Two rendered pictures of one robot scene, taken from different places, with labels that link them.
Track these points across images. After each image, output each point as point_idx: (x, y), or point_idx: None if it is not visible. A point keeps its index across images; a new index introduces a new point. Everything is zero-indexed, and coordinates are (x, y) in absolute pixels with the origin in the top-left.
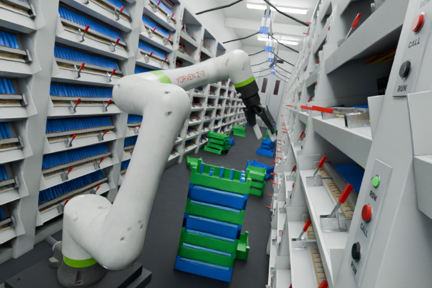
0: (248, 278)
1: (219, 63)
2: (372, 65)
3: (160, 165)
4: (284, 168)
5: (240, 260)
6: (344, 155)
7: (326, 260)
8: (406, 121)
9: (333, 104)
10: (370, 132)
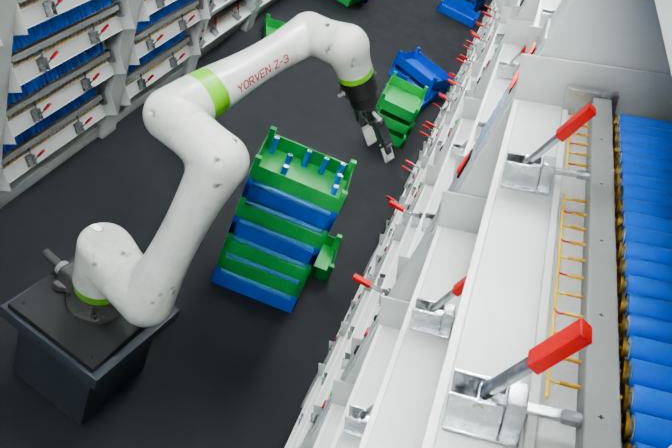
0: (320, 310)
1: (317, 42)
2: None
3: (201, 234)
4: (422, 161)
5: (315, 281)
6: None
7: (323, 399)
8: (343, 379)
9: None
10: None
